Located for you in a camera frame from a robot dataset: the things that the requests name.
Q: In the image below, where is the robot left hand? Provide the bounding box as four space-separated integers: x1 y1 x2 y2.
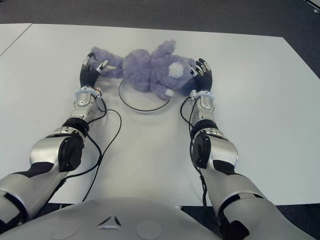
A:
79 51 110 89

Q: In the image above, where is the grey robot torso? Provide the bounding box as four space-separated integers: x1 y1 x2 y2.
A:
0 198 253 240

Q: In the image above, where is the purple plush doll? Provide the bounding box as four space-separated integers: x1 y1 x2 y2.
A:
89 39 201 101

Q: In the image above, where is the short black looped cable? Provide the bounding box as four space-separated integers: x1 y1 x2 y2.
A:
198 173 210 209

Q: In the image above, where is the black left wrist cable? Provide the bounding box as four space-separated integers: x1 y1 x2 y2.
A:
58 96 123 203

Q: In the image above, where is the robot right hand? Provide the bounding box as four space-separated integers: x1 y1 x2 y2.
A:
189 58 214 93

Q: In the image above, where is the white plate with black rim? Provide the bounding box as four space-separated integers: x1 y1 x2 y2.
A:
118 78 172 114

